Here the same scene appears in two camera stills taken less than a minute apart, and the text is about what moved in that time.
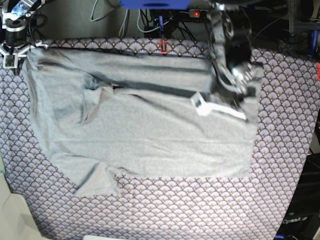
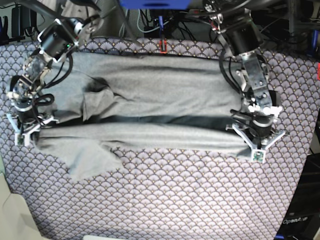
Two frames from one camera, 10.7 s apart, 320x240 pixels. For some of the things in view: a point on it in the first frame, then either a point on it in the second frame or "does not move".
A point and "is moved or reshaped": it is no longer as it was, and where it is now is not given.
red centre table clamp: x=165 y=51 does not move
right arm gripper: x=16 y=42 -> x=25 y=120
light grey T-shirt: x=104 y=114 is moved or reshaped
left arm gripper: x=205 y=108 -> x=258 y=133
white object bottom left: x=17 y=221 does not move
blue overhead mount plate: x=155 y=4 does not move
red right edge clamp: x=318 y=71 does not move
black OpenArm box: x=303 y=219 does not move
